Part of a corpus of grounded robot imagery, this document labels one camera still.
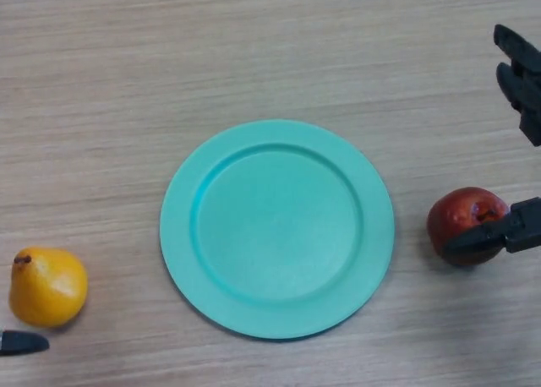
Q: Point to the green round plate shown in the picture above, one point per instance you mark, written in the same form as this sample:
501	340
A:
277	230

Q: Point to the red apple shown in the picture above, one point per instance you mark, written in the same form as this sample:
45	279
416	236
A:
452	218

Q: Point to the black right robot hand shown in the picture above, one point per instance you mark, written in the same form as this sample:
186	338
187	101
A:
524	91

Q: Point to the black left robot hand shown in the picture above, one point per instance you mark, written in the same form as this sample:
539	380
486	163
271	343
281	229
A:
21	342

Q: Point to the yellow pear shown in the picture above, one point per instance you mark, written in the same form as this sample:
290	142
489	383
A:
48	287

